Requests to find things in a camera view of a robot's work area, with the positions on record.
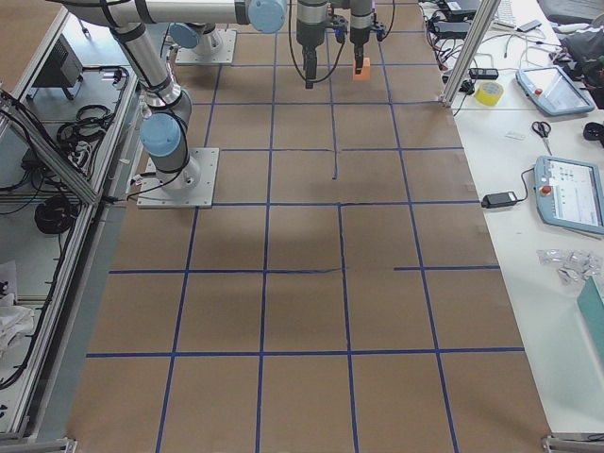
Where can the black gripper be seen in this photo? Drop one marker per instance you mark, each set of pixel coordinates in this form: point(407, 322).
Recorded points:
point(359, 27)
point(308, 29)

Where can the orange foam cube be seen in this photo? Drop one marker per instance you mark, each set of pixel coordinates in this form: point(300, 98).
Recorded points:
point(362, 71)

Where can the yellow tape roll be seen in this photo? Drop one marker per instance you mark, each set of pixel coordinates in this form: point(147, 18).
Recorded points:
point(489, 93)

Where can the upper teach pendant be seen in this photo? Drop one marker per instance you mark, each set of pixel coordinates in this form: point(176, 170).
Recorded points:
point(553, 91)

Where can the teach pendant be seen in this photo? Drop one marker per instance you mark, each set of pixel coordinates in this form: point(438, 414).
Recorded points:
point(553, 91)
point(569, 193)

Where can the black power adapter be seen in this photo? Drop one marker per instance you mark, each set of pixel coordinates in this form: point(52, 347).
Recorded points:
point(499, 200)

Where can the lower teach pendant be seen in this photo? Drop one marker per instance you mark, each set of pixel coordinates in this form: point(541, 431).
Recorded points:
point(569, 193)

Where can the plastic bags of parts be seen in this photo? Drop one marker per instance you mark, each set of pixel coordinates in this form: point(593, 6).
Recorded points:
point(572, 266)

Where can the teal book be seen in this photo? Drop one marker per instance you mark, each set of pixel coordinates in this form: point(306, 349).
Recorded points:
point(590, 303)

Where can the white crumpled cloth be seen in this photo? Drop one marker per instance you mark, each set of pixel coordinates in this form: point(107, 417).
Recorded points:
point(16, 320)

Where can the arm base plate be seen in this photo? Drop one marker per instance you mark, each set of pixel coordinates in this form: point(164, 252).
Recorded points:
point(194, 187)
point(214, 48)

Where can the aluminium frame post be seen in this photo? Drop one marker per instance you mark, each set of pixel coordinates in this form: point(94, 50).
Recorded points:
point(481, 23)

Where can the black handled scissors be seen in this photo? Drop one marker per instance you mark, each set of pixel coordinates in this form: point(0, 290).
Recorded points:
point(543, 129)

